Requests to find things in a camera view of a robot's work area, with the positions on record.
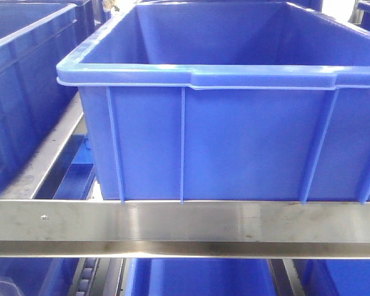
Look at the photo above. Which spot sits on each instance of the blue bin, upper left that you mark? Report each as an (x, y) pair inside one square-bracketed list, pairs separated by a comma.
[(34, 37)]

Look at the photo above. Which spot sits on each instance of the large blue bin, upper shelf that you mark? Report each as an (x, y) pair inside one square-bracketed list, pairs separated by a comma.
[(226, 101)]

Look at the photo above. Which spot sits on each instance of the steel side rail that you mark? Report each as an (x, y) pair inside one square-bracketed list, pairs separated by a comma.
[(45, 161)]

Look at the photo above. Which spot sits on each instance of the blue bin, lower middle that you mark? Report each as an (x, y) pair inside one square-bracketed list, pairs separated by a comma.
[(190, 276)]

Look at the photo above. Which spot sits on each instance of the blue bin, lower left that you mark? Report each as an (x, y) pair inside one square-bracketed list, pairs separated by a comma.
[(40, 276)]

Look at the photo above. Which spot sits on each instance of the blue bin, lower right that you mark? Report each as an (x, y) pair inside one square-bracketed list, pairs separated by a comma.
[(334, 277)]

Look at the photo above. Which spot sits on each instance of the white roller track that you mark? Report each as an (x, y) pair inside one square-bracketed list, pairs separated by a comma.
[(87, 276)]

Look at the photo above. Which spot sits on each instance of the upper steel shelf rail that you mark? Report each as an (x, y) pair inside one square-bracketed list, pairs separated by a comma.
[(73, 228)]

